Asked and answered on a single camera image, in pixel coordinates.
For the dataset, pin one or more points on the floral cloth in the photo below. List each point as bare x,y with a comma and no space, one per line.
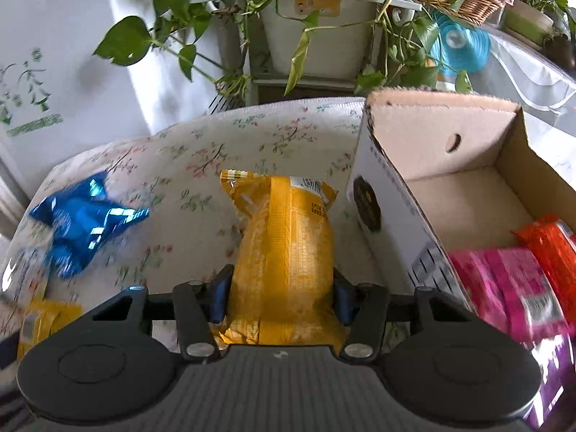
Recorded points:
189,166

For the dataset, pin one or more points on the dark brown pot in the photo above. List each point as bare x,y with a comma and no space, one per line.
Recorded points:
560,51

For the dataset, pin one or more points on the clear plastic table cover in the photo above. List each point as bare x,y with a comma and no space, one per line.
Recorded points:
531,81

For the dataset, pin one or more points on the large white plant pot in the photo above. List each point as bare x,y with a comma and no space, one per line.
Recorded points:
333,40

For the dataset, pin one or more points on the trailing pothos plant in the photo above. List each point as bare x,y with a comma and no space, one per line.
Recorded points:
121,40

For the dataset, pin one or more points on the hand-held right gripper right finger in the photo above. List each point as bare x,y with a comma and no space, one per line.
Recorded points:
342,301

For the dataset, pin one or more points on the pink snack packet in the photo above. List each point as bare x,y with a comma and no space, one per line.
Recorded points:
508,288

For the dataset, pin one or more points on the pale green plant pot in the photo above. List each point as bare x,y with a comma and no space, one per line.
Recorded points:
526,20

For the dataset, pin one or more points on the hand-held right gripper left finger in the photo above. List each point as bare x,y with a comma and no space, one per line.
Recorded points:
220,294

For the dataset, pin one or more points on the large yellow snack packet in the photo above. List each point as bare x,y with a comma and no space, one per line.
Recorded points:
283,243

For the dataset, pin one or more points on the cardboard box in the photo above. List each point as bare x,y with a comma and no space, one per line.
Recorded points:
472,198

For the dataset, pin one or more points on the blue pleated fan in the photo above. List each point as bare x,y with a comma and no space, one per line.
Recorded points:
468,49

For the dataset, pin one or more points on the orange-red snack packet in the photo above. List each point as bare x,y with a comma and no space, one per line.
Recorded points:
549,243

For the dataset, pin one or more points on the small yellow snack packet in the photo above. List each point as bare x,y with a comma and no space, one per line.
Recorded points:
40,319

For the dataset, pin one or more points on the light blue white packet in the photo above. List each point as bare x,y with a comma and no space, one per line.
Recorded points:
22,274

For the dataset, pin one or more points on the shiny blue snack packet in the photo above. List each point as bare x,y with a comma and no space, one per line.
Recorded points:
76,225

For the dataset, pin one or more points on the purple snack packet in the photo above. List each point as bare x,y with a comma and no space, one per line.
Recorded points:
558,369

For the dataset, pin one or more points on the white refrigerator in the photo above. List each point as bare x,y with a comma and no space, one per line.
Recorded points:
67,76

